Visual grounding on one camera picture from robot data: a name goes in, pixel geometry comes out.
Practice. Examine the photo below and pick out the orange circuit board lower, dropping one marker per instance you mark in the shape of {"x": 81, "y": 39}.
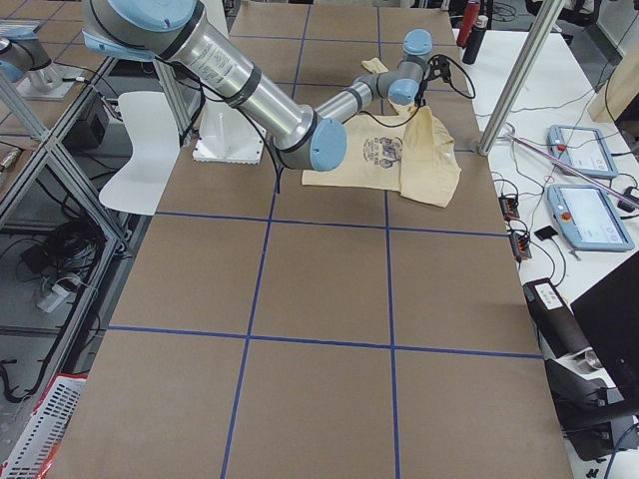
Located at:
{"x": 520, "y": 245}

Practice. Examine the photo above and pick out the black device with label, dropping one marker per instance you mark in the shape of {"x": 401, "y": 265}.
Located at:
{"x": 592, "y": 414}

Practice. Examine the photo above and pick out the black bottle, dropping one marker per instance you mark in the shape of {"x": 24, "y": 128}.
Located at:
{"x": 474, "y": 40}

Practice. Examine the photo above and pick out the red bottle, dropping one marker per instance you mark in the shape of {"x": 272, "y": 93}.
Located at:
{"x": 470, "y": 14}

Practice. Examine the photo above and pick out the orange circuit board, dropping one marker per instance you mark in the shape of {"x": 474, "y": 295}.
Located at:
{"x": 509, "y": 208}
{"x": 520, "y": 245}

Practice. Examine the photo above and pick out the aluminium frame post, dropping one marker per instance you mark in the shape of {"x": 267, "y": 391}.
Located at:
{"x": 542, "y": 26}

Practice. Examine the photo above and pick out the white power strip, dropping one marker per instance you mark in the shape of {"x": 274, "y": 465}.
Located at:
{"x": 57, "y": 294}

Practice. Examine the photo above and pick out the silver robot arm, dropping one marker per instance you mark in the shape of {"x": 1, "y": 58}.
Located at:
{"x": 179, "y": 32}

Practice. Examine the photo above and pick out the beige long sleeve shirt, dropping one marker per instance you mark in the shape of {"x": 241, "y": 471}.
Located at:
{"x": 410, "y": 152}

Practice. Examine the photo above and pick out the white plastic chair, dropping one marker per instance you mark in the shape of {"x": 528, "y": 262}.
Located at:
{"x": 138, "y": 186}

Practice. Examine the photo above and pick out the white plastic basket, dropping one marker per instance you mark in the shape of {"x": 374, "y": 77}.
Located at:
{"x": 35, "y": 450}

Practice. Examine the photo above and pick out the black monitor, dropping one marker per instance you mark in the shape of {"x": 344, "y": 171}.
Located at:
{"x": 607, "y": 313}

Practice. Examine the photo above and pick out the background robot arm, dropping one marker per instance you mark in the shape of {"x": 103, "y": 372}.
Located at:
{"x": 25, "y": 62}

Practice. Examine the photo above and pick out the upper teach pendant tablet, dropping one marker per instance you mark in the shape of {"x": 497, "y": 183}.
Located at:
{"x": 584, "y": 149}

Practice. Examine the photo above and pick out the pink metal rod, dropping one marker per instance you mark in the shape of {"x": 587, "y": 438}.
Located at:
{"x": 543, "y": 151}

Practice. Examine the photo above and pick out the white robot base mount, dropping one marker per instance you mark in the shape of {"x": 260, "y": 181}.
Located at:
{"x": 226, "y": 136}

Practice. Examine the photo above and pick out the lower teach pendant tablet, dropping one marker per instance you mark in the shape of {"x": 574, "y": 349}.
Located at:
{"x": 586, "y": 219}

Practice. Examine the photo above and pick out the teach pendant tablet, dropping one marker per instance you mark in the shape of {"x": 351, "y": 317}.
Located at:
{"x": 584, "y": 149}
{"x": 586, "y": 219}

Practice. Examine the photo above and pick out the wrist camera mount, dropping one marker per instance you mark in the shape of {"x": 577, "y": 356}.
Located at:
{"x": 439, "y": 68}

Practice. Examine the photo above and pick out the orange circuit board upper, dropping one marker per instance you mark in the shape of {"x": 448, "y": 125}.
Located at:
{"x": 509, "y": 208}

